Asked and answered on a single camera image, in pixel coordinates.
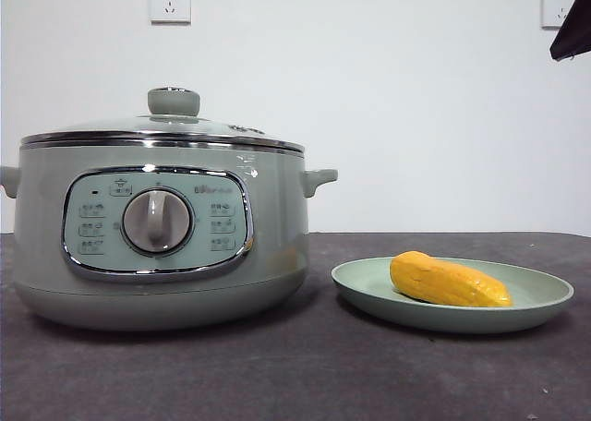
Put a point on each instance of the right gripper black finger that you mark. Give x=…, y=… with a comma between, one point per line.
x=577, y=28

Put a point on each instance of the yellow corn cob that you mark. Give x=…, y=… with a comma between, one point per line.
x=445, y=280

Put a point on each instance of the glass lid with green knob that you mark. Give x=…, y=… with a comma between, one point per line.
x=173, y=102

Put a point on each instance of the pale green round plate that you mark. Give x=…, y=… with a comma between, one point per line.
x=365, y=282

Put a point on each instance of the pale green electric steamer pot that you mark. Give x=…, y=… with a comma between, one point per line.
x=277, y=218

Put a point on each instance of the white wall socket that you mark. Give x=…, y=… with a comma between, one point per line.
x=556, y=8
x=170, y=2

